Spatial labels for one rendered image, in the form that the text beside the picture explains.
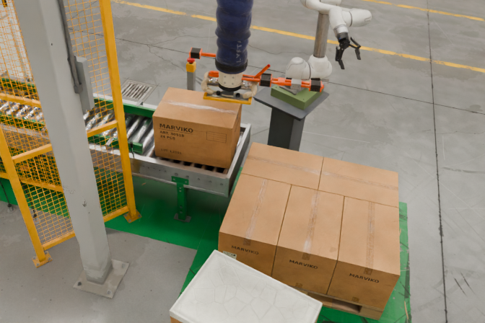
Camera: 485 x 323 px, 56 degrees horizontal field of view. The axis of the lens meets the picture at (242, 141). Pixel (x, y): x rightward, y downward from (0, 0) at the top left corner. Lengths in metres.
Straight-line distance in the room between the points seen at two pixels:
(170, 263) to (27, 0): 2.21
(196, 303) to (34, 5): 1.51
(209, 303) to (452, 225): 2.71
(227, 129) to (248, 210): 0.60
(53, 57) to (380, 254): 2.30
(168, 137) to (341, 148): 2.00
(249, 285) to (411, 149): 3.12
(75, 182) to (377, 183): 2.20
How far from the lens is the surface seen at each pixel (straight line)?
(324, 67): 3.96
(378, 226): 3.40
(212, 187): 3.53
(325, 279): 3.30
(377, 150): 4.92
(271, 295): 2.32
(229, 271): 2.38
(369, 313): 3.56
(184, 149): 3.54
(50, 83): 2.43
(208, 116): 3.41
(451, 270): 4.11
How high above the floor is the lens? 2.98
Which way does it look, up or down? 39 degrees down
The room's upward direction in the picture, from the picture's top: 5 degrees clockwise
